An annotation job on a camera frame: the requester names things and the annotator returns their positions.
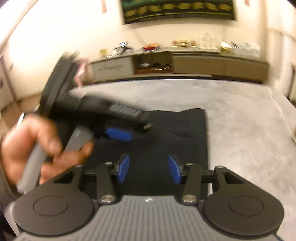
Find person's left hand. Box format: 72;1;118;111
1;114;94;186

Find grey tissue box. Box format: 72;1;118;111
231;42;261;58

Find red plate of fruit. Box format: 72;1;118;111
143;43;160;51

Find long grey TV cabinet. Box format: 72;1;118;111
90;48;269;84

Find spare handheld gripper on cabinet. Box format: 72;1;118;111
113;41;134;55

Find clear glass cup set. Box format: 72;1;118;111
198;33;218;50

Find wall television with cloth cover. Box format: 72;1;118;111
121;0;236;25

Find black trousers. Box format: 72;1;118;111
85;108;208;196

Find golden ornament bowl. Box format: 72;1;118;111
171;40;197;48

